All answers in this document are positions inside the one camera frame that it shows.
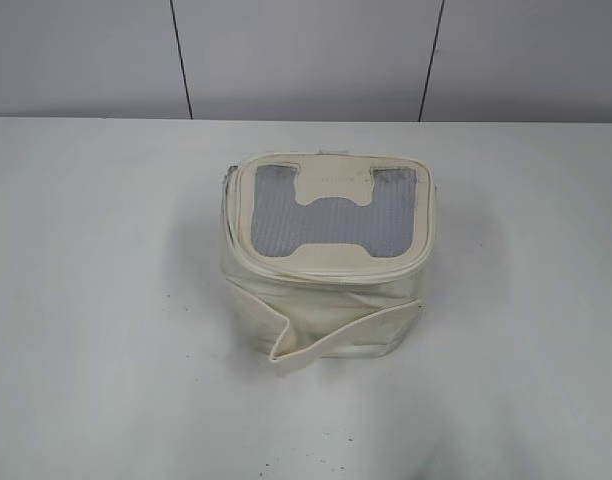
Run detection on cream canvas zipper bag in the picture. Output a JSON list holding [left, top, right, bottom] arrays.
[[221, 152, 437, 372]]

